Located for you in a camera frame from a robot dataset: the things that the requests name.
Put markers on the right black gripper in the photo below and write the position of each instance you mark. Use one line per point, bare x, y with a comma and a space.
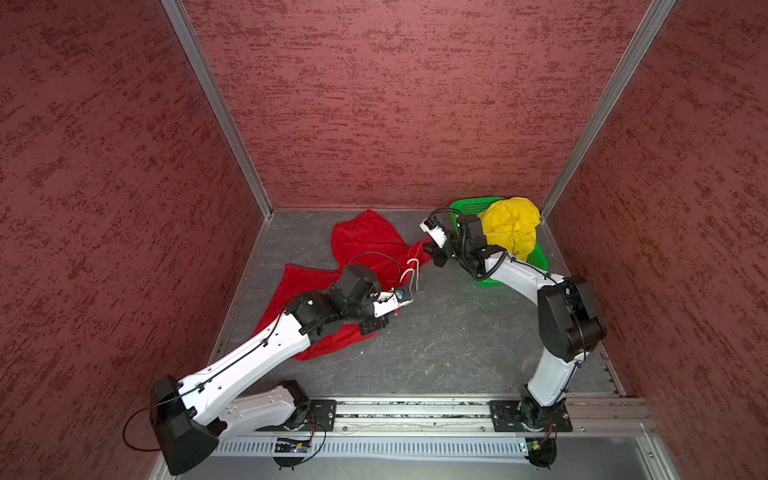
441, 259

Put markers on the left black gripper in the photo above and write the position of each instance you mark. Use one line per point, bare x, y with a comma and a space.
372, 325

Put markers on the green plastic basket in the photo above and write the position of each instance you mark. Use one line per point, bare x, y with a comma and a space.
478, 205

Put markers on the red shorts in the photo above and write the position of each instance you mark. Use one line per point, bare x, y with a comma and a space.
369, 240

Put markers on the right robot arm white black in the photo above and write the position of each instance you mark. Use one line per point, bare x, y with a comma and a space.
569, 318

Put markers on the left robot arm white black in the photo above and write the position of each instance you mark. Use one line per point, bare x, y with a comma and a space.
192, 415

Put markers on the yellow shorts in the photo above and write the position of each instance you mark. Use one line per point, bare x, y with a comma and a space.
511, 224

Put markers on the left small circuit board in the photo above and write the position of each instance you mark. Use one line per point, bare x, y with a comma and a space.
293, 446

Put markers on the small circuit board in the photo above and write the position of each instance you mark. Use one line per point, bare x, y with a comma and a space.
542, 453
293, 446

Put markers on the right small circuit board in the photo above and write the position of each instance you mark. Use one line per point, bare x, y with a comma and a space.
542, 453

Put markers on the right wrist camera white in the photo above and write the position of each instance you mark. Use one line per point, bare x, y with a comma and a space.
434, 229

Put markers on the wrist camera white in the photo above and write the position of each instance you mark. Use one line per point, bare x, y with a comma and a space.
434, 229
389, 302

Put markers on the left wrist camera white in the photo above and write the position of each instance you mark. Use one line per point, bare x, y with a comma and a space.
389, 302

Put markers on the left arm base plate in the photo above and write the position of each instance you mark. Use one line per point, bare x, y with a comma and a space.
317, 413

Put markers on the right aluminium corner post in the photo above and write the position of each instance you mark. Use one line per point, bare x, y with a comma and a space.
641, 41

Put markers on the aluminium corner post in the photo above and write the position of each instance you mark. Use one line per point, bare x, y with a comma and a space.
183, 28
641, 41

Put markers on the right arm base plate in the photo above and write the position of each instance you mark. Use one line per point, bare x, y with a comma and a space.
510, 415

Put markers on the slotted cable duct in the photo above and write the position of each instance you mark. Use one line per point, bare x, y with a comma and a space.
418, 448

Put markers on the aluminium mounting rail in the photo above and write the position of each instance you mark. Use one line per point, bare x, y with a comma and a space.
469, 415

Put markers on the left aluminium corner post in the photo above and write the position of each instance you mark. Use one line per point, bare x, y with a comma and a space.
183, 28

